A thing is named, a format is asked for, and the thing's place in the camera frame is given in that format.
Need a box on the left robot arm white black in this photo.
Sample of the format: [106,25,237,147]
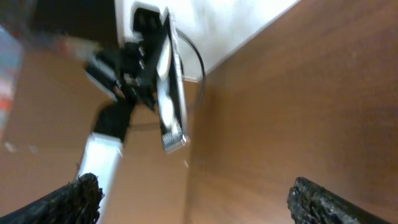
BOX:
[78,6,164,214]

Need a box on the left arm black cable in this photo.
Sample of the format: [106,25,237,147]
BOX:
[177,29,206,110]

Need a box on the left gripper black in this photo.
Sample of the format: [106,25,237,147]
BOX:
[85,7,166,111]

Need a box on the black smartphone with white circles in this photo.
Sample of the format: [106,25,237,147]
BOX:
[157,8,188,154]

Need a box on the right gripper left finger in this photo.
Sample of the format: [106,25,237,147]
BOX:
[1,173,104,224]

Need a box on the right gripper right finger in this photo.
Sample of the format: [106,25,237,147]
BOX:
[287,177,389,224]

